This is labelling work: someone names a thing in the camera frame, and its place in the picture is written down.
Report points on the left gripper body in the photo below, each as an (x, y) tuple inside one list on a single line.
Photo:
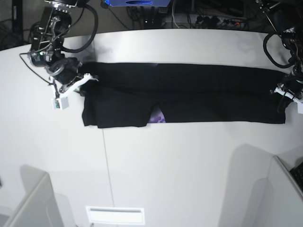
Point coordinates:
[(292, 83)]

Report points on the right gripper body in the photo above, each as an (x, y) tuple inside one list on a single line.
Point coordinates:
[(65, 71)]

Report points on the black T-shirt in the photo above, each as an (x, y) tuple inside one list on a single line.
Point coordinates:
[(127, 94)]

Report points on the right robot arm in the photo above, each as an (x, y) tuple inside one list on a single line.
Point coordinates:
[(47, 49)]

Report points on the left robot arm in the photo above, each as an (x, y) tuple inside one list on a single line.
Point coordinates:
[(287, 24)]

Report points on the blue box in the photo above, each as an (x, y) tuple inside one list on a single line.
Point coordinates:
[(143, 3)]

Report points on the black keyboard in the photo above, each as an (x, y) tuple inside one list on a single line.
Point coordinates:
[(297, 174)]

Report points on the black tower case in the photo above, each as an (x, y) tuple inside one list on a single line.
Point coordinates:
[(17, 19)]

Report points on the white right partition panel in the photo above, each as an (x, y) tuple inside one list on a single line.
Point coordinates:
[(284, 206)]

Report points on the white partition panel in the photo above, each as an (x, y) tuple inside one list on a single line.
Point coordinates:
[(284, 206), (40, 206)]

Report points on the white left partition panel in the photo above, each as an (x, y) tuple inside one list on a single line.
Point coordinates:
[(40, 206)]

